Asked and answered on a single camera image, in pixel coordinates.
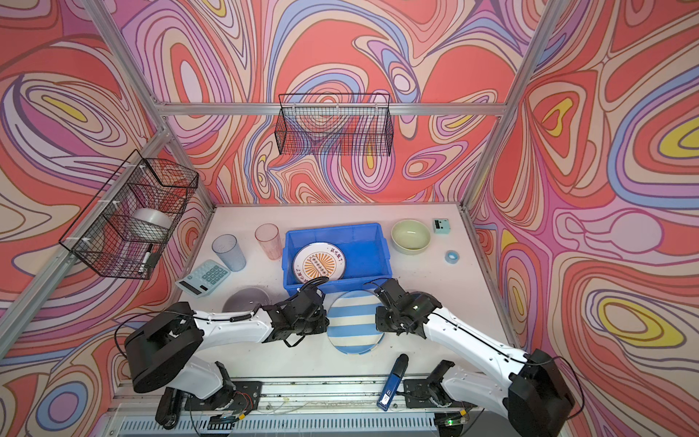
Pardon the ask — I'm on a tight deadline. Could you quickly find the blue striped plate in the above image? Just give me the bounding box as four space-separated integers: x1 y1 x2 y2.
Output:
327 291 384 355

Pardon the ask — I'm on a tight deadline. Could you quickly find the orange sunburst plate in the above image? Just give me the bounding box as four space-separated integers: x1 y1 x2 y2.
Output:
292 242 347 283

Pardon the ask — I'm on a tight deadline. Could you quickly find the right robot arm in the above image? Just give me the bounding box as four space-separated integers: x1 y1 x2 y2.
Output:
373 279 576 436

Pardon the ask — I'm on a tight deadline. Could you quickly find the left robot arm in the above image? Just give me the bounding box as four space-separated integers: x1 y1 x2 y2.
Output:
125 277 329 409

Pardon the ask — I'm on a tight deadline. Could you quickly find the blue plastic bin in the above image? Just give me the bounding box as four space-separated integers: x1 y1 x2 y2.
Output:
282 222 393 295

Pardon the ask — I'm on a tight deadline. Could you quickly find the lilac bowl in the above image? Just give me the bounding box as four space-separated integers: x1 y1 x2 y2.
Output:
222 287 271 312

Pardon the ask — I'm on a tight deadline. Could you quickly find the blue tape roll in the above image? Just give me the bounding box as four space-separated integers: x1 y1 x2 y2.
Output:
444 251 460 264

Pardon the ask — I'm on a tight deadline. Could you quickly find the light green bowl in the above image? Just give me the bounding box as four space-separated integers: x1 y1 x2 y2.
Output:
391 220 431 255

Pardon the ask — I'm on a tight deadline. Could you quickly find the pink plastic cup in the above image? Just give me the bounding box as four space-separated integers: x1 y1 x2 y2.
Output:
255 223 283 260

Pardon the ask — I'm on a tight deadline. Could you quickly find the blue black handheld tool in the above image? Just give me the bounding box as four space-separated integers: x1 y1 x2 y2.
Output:
377 353 409 412

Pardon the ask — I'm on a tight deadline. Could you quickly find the small mint timer box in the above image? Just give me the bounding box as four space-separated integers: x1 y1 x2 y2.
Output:
433 218 451 235

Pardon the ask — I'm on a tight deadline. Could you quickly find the grey plastic cup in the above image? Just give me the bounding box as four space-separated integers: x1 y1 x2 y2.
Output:
211 234 247 272

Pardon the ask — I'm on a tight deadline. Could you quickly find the mint calculator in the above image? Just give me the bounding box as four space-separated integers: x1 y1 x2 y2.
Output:
175 260 231 298

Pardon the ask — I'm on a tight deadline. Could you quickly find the black device at base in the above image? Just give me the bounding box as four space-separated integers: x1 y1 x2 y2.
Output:
155 387 182 430

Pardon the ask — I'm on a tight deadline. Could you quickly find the white tape roll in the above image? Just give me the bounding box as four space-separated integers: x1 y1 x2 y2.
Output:
127 208 172 243

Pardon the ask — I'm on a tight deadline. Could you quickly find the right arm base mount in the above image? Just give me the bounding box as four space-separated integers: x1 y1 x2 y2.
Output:
397 360 475 411

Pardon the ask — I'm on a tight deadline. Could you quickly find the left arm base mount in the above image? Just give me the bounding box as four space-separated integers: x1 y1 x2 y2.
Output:
185 381 263 414

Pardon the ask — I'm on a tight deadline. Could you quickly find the back wire basket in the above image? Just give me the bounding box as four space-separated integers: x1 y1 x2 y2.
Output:
274 92 394 158

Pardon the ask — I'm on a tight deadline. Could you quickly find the wire basket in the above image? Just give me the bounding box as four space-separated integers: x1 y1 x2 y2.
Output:
274 92 394 158
59 151 200 280

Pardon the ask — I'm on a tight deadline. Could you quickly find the left wire basket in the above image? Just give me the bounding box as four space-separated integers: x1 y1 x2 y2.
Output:
59 151 200 280

